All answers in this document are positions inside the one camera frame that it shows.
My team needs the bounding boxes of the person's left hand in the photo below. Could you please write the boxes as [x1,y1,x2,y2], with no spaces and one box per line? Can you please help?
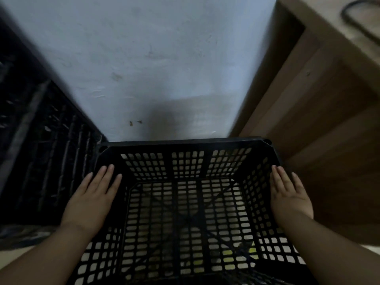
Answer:
[60,164,123,239]

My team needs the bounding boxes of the person's right hand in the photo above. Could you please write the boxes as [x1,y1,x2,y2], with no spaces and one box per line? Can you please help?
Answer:
[269,165,315,228]

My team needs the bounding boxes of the person's right forearm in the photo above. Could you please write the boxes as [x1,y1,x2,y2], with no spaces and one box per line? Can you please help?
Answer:
[278,215,380,285]

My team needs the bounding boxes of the person's left forearm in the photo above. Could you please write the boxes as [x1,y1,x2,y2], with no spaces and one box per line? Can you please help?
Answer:
[0,222,93,285]

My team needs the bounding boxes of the brown wooden desk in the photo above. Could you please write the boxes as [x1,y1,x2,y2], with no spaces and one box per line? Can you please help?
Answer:
[228,0,380,247]

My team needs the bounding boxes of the black power cable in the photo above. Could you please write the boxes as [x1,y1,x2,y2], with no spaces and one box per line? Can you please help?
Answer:
[340,0,380,46]

